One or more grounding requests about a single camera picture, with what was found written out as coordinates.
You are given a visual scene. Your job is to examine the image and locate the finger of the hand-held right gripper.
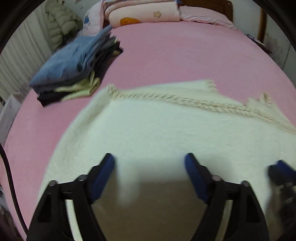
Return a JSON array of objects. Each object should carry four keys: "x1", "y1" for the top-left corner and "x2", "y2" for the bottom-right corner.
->
[{"x1": 268, "y1": 159, "x2": 296, "y2": 186}]

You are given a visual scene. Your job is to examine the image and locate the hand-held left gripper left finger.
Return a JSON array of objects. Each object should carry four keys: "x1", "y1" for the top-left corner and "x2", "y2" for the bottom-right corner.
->
[{"x1": 26, "y1": 153, "x2": 115, "y2": 241}]

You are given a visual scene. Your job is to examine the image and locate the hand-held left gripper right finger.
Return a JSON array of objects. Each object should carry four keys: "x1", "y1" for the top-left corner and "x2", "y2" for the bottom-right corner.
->
[{"x1": 184, "y1": 153, "x2": 270, "y2": 241}]

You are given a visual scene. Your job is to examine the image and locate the white knitted cardigan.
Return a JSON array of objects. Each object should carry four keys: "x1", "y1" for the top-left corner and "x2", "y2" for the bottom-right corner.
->
[{"x1": 37, "y1": 79, "x2": 296, "y2": 241}]

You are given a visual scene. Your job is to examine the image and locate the folded dark clothes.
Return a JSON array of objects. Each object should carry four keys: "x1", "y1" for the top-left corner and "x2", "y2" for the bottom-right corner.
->
[{"x1": 37, "y1": 41, "x2": 123, "y2": 107}]

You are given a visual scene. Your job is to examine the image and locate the folded cream garment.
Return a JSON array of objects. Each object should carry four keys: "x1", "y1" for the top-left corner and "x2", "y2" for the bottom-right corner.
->
[{"x1": 54, "y1": 71, "x2": 101, "y2": 103}]

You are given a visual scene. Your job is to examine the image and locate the white paper bag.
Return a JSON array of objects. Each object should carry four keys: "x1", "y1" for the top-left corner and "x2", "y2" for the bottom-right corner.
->
[{"x1": 0, "y1": 93, "x2": 23, "y2": 146}]

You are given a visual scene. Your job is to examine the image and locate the folded blue jeans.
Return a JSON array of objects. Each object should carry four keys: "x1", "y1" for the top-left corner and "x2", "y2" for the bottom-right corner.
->
[{"x1": 30, "y1": 25, "x2": 118, "y2": 89}]

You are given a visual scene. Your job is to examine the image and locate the pink bed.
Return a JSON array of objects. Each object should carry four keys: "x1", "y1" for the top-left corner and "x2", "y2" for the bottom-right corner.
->
[{"x1": 0, "y1": 20, "x2": 296, "y2": 241}]

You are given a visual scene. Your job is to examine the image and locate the white curtain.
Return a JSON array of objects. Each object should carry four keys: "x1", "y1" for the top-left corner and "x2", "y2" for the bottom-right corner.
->
[{"x1": 0, "y1": 17, "x2": 55, "y2": 100}]

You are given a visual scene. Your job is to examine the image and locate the small printed pink pillow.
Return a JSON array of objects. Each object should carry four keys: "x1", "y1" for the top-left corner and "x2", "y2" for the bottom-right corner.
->
[{"x1": 82, "y1": 1, "x2": 110, "y2": 37}]

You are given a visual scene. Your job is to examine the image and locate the beige puffer jacket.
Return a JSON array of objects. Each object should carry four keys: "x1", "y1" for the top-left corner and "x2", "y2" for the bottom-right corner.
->
[{"x1": 44, "y1": 0, "x2": 83, "y2": 51}]

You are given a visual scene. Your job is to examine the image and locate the folded pink quilt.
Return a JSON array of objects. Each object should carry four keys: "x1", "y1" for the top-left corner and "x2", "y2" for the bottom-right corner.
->
[{"x1": 104, "y1": 0, "x2": 181, "y2": 26}]

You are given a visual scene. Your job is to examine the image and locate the wooden headboard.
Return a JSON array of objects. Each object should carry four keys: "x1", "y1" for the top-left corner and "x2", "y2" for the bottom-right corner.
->
[{"x1": 180, "y1": 0, "x2": 234, "y2": 24}]

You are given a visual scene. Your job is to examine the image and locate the black cable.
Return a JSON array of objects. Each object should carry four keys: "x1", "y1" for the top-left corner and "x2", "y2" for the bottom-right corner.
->
[{"x1": 0, "y1": 143, "x2": 30, "y2": 235}]

